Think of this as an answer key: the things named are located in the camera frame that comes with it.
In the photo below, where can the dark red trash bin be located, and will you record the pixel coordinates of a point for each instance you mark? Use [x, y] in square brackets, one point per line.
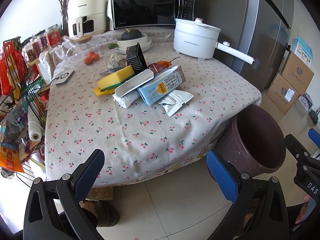
[253, 142]

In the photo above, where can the white torn snack wrapper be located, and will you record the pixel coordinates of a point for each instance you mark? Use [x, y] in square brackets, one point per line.
[174, 100]

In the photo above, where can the white air fryer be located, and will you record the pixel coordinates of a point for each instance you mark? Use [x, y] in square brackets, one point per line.
[86, 17]

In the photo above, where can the white plastic wrapper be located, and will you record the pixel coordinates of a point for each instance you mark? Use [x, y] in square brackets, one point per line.
[126, 100]

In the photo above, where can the light blue milk carton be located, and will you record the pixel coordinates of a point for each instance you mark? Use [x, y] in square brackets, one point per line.
[162, 84]

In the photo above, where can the black ribbed plastic tray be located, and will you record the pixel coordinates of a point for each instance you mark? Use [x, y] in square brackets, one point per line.
[135, 58]

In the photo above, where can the white paper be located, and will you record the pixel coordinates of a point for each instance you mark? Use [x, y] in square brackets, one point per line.
[116, 61]

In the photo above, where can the small orange fruit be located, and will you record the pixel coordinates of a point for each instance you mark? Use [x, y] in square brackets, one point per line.
[95, 57]
[91, 54]
[88, 61]

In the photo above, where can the green vegetable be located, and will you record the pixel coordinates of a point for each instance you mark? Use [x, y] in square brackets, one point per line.
[112, 45]

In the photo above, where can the upper cardboard box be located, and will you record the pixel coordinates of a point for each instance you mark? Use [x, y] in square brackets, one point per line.
[297, 73]

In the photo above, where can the red label glass jar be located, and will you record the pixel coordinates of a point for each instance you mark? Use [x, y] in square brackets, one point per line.
[53, 36]

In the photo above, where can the lower cardboard box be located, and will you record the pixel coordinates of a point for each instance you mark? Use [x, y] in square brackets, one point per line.
[282, 94]

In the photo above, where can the black microwave oven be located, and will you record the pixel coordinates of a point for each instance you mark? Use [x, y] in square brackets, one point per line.
[134, 13]

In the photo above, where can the cardboard box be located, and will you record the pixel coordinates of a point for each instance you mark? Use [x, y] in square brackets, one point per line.
[297, 73]
[282, 94]

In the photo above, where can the black wire rack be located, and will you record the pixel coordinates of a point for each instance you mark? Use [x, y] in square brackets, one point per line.
[21, 86]

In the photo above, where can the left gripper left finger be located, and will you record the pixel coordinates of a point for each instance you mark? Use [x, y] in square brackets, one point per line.
[73, 188]

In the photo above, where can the grey refrigerator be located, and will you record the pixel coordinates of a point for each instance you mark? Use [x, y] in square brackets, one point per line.
[258, 28]

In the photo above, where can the dark green pumpkin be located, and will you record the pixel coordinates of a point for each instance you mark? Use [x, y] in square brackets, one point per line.
[131, 34]

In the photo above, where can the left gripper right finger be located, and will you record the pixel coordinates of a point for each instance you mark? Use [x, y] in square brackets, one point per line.
[241, 190]

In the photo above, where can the person's right hand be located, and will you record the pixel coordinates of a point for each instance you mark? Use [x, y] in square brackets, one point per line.
[302, 213]

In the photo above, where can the blue almond snack box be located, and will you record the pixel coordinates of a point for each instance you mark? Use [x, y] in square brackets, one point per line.
[134, 82]

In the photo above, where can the glass jar with snacks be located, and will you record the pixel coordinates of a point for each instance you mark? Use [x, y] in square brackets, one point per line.
[33, 46]

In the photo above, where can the yellow green sponge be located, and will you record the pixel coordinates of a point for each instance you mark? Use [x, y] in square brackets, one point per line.
[109, 83]

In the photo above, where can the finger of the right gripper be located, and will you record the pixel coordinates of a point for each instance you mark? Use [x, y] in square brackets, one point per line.
[314, 136]
[298, 151]

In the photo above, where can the white twine roll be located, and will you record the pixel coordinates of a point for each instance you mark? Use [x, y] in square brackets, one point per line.
[35, 130]

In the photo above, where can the clear glass jar wooden lid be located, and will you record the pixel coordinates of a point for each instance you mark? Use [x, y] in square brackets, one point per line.
[80, 50]

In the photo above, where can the light blue product box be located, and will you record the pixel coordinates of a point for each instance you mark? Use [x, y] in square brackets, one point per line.
[302, 50]

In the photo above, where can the red crushed wrapper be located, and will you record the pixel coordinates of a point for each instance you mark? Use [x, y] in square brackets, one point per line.
[156, 68]

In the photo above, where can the cherry print tablecloth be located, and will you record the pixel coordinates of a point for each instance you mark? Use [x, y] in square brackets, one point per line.
[139, 142]

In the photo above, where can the white electric cooking pot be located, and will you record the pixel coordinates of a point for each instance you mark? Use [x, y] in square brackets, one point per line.
[199, 40]

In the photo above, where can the stacked white bowls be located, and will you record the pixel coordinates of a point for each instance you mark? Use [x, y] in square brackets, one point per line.
[145, 43]

